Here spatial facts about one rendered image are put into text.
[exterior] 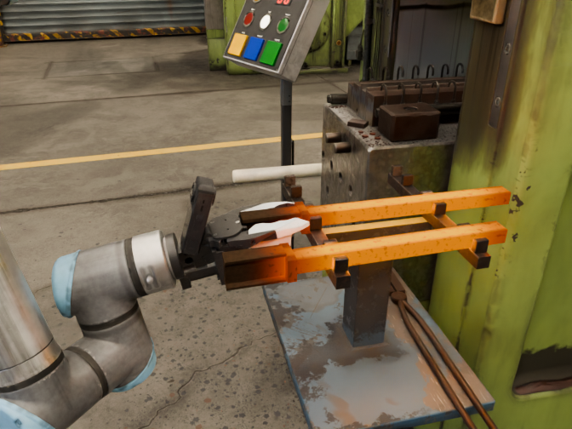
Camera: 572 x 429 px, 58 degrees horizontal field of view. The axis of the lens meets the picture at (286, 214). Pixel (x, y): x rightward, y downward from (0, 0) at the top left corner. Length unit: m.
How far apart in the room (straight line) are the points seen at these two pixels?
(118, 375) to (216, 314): 1.34
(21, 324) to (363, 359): 0.54
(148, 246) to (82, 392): 0.22
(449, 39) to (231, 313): 1.28
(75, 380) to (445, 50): 1.31
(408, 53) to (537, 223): 0.70
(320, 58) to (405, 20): 4.69
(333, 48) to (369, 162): 5.06
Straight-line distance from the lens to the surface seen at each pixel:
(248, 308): 2.15
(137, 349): 0.84
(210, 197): 0.74
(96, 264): 0.78
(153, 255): 0.76
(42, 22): 9.17
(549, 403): 1.51
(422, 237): 0.76
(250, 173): 1.75
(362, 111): 1.38
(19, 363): 0.75
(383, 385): 0.91
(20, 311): 0.73
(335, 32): 6.24
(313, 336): 0.98
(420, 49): 1.62
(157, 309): 2.21
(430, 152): 1.24
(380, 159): 1.19
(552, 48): 1.00
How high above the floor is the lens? 1.31
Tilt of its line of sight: 27 degrees down
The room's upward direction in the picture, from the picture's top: straight up
